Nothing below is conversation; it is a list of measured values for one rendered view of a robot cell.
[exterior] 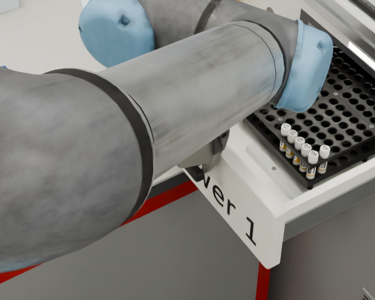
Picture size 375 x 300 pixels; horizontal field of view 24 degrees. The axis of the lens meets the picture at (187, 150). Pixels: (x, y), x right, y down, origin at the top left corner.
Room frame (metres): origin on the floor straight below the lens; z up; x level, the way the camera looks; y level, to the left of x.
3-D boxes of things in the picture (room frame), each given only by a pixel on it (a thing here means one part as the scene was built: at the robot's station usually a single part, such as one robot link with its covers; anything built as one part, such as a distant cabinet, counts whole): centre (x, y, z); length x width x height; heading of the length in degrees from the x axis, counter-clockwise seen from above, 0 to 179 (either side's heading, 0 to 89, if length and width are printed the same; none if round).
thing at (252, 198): (0.75, -0.03, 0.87); 0.29 x 0.02 x 0.11; 32
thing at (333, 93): (0.86, -0.20, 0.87); 0.22 x 0.18 x 0.06; 122
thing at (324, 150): (0.75, -0.17, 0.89); 0.01 x 0.01 x 0.05
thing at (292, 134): (0.78, -0.13, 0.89); 0.01 x 0.01 x 0.05
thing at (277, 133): (0.81, -0.11, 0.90); 0.18 x 0.02 x 0.01; 32
